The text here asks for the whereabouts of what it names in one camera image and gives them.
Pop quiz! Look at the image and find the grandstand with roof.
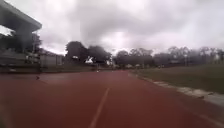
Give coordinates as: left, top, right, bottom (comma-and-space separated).
0, 0, 43, 74

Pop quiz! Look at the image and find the red running track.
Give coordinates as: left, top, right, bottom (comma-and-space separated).
0, 69, 224, 128

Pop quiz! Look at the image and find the row of trees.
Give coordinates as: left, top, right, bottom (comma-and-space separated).
64, 40, 224, 69

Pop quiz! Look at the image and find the pale concrete kerb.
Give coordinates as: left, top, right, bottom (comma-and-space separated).
128, 71, 224, 108

